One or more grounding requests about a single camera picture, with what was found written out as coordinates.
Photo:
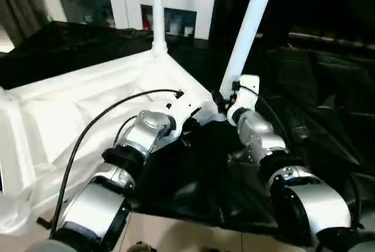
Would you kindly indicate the white plastic table leg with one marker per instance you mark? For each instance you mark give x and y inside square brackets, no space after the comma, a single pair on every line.
[10,214]
[252,29]
[158,8]

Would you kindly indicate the white plastic table top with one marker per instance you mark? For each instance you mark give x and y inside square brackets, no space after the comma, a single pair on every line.
[73,102]

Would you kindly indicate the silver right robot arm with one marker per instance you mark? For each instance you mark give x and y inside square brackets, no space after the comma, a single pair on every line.
[316,205]

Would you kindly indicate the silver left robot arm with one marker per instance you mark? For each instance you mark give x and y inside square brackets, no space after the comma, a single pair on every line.
[143,134]

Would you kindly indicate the dark blue fabric panel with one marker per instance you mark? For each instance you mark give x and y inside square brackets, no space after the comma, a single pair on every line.
[216,6]

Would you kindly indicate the dark metal rod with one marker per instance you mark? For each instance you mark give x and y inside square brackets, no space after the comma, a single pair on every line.
[331,40]

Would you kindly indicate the black mat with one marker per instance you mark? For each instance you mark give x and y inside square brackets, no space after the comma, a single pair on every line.
[73,47]

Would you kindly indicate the black metal stand leg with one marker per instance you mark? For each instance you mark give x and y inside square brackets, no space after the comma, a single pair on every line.
[43,223]

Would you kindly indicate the grey curtain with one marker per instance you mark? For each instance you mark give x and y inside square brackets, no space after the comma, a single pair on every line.
[20,6]

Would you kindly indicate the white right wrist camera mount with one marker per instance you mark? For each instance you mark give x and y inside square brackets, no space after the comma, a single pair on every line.
[247,93]

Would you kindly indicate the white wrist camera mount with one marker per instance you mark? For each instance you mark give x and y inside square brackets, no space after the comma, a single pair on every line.
[181,105]
[247,93]

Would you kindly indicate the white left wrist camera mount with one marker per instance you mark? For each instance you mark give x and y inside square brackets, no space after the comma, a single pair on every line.
[181,105]

